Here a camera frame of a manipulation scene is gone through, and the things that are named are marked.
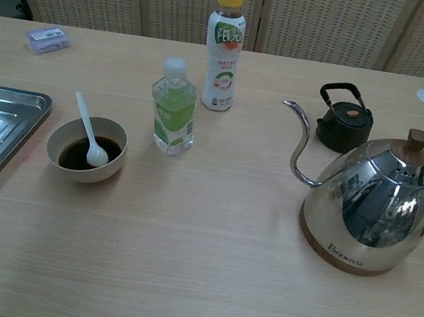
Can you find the small black iron teapot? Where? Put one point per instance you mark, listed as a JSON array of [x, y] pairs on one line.
[[342, 131]]

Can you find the black tripod stand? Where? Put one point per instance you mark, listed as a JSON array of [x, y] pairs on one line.
[[24, 11]]

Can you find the woven folding screen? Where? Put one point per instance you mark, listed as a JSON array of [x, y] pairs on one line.
[[320, 22]]

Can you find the white plastic spoon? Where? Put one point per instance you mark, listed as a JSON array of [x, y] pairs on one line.
[[95, 155]]

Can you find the white tea bottle yellow cap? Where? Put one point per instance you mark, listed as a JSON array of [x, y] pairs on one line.
[[221, 66]]

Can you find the dark liquid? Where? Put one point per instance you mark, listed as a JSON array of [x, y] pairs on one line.
[[74, 153]]

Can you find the clear bottle green label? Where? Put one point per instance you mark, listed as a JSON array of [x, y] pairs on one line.
[[171, 119]]

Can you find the small purple plastic box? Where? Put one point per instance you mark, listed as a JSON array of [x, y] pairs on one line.
[[47, 40]]

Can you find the beige round bowl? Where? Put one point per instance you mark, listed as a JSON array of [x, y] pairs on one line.
[[71, 173]]

